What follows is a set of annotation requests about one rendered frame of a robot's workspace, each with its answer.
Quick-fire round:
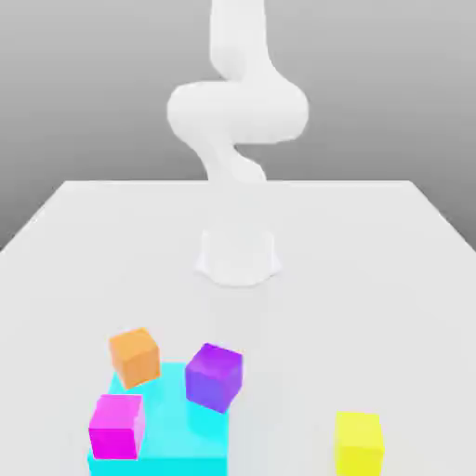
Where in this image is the small purple cube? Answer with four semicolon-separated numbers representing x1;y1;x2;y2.
184;342;245;415

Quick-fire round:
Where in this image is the small magenta cube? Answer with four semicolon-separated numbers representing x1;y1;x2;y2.
87;393;146;461

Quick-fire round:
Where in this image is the small orange cube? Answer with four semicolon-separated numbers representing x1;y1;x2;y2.
108;326;162;390

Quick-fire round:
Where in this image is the small yellow cube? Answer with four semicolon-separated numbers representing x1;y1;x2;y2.
334;410;385;476

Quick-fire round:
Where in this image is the large cyan box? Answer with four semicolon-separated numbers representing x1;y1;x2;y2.
86;361;231;476

